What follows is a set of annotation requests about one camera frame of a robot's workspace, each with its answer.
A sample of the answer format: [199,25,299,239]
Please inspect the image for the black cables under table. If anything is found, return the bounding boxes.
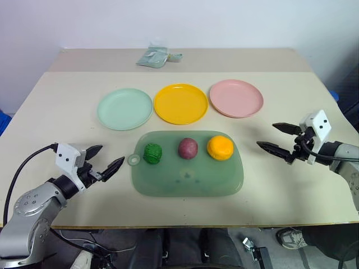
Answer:
[49,229,137,269]

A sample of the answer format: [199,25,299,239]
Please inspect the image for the metal clamp bracket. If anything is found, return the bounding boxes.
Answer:
[242,237,270,269]

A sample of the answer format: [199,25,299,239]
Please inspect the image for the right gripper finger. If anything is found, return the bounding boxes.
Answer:
[256,141,295,163]
[272,122,301,137]

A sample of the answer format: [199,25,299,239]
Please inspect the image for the grey sneaker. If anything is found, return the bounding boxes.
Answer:
[275,227,310,251]

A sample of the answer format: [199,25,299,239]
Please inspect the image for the pink plate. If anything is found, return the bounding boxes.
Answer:
[209,79,265,119]

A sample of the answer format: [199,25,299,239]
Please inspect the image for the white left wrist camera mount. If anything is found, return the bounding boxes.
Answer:
[54,143,88,194]

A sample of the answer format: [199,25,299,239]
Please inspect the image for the yellow plate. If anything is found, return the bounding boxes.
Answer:
[153,82,209,126]

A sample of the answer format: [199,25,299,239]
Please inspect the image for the purple fruit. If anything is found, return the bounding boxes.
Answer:
[177,137,199,160]

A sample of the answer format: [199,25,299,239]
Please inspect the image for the dark chair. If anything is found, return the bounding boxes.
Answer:
[322,45,359,124]

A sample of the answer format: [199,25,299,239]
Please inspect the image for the clear plastic bag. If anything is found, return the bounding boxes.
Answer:
[146,37,167,50]

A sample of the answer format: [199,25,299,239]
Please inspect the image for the white shoe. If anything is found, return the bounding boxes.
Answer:
[71,250,94,269]

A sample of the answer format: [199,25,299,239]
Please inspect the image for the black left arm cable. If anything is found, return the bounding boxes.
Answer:
[2,143,58,226]

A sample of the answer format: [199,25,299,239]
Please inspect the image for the dark rounded shapes under table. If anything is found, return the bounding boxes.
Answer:
[127,228,244,269]

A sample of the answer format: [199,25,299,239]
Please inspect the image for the green toy vegetable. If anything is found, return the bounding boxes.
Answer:
[142,143,163,165]

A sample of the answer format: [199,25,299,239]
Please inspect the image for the orange fruit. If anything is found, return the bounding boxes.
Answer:
[206,135,234,161]

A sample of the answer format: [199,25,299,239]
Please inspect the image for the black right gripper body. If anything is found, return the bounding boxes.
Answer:
[286,127,317,166]

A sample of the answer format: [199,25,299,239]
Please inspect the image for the dark trouser leg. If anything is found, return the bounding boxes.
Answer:
[301,222,359,269]

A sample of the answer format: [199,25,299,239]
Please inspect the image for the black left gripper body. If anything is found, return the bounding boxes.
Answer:
[76,159,103,189]

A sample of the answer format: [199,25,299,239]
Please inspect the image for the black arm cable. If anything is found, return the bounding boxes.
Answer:
[301,138,359,163]
[2,143,58,226]

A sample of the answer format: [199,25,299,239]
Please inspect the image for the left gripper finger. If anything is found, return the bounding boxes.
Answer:
[100,156,126,183]
[85,144,104,163]

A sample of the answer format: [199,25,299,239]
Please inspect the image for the translucent green cutting board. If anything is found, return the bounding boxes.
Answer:
[127,130,244,198]

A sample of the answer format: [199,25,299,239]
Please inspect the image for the light green plate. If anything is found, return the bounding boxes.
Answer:
[96,87,154,132]

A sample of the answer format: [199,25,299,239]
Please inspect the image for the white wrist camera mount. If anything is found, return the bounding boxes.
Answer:
[54,143,88,194]
[298,109,333,165]

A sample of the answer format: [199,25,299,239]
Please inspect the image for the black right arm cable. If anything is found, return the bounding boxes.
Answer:
[301,138,359,163]

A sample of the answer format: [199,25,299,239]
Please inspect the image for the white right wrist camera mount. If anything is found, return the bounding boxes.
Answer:
[298,109,333,165]

